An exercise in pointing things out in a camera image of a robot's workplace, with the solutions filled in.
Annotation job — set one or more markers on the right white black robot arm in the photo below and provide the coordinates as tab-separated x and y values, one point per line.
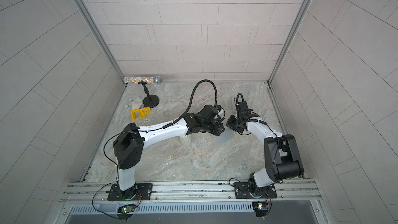
282	159

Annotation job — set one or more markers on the aluminium mounting rail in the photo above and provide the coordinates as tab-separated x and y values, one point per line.
190	191

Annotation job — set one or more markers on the black round base stand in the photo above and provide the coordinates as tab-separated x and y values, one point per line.
150	100

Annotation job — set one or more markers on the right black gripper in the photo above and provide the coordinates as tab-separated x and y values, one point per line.
230	124

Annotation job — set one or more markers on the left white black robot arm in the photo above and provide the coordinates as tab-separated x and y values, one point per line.
129	145

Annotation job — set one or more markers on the left small circuit board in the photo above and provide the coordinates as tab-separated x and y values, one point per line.
126	209

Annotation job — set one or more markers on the yellow plastic triangular frame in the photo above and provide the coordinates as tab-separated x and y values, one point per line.
139	113

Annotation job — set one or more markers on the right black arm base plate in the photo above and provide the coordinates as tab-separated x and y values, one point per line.
246	190

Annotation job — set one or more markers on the silver glitter ball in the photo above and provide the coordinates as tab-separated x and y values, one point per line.
157	80

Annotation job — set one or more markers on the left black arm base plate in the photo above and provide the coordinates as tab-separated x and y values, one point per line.
138	191

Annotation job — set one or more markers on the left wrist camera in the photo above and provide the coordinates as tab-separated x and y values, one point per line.
211	113

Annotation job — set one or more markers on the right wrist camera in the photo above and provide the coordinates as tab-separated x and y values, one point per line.
244	112

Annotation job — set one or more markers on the white ribbed ceramic vase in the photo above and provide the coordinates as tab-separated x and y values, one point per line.
186	141

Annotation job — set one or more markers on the right small circuit board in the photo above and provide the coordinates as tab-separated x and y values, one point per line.
261	208

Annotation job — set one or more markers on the white plastic toy figure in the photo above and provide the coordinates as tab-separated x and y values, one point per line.
134	104

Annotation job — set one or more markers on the glittery silver strip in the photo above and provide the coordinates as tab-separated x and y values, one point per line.
136	80

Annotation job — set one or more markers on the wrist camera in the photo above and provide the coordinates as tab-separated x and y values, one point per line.
211	113
244	112

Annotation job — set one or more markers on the small circuit board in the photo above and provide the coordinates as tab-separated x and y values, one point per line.
126	209
261	208

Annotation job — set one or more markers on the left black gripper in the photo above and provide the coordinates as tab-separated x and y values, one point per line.
217	130

